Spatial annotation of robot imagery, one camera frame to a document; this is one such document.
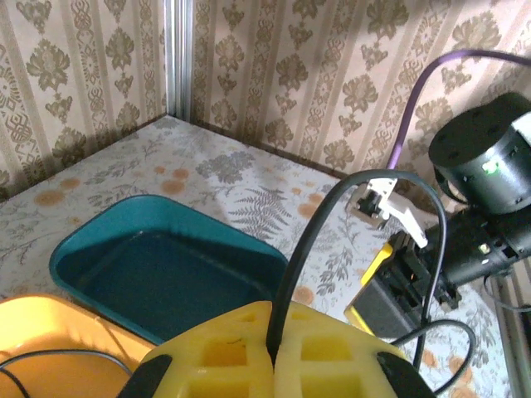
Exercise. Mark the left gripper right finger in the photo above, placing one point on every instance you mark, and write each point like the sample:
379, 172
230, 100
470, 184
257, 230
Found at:
332, 360

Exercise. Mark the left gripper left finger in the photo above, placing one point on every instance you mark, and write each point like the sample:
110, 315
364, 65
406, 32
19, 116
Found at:
220, 365

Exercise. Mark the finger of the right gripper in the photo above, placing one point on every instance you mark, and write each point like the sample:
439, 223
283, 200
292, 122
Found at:
377, 307

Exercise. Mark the teal plastic bin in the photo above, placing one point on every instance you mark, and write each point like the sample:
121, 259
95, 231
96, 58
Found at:
166, 265

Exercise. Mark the orange plastic bin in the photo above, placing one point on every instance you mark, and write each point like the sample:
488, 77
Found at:
62, 327

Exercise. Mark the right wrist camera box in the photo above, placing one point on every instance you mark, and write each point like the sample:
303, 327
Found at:
404, 211

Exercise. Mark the aluminium table side rail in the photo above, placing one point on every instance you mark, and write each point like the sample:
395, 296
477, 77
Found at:
518, 352

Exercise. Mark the aluminium frame post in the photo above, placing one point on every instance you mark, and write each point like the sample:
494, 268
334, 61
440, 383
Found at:
177, 58

